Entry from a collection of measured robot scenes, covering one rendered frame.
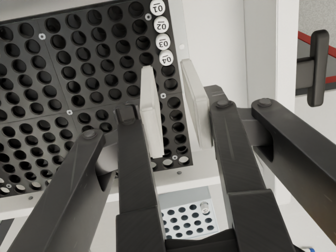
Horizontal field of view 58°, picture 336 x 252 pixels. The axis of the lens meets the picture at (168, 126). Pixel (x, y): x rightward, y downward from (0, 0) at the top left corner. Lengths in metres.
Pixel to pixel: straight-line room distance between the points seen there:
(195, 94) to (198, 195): 0.38
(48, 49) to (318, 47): 0.24
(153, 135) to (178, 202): 0.37
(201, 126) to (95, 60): 0.16
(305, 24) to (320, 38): 1.03
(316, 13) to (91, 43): 1.13
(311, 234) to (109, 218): 0.40
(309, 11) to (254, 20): 1.01
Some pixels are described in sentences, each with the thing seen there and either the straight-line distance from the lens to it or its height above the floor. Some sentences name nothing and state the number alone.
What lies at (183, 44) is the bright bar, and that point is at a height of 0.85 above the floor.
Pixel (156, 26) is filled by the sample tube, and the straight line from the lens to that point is 0.26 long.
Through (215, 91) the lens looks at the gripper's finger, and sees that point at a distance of 0.17.
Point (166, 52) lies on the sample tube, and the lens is 0.27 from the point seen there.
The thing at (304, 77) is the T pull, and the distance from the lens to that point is 0.31.
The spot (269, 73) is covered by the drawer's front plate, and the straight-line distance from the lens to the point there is 0.29.
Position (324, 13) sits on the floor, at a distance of 1.36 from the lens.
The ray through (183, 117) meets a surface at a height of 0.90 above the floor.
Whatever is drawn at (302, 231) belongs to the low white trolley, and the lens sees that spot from 0.69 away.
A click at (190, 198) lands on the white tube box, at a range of 0.52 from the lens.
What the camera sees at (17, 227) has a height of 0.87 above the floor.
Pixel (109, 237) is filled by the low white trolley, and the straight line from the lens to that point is 0.63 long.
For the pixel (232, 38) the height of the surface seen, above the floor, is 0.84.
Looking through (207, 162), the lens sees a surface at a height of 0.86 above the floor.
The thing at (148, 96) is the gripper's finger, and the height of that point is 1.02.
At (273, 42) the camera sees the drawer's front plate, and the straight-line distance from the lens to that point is 0.28.
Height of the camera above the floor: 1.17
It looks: 61 degrees down
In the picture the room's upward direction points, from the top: 173 degrees clockwise
